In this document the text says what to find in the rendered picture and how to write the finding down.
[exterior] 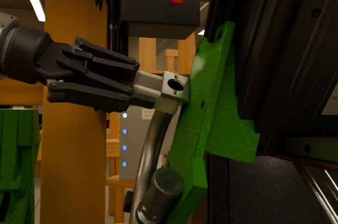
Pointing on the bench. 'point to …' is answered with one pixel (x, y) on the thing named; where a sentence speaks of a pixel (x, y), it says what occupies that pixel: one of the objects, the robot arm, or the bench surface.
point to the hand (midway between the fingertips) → (156, 92)
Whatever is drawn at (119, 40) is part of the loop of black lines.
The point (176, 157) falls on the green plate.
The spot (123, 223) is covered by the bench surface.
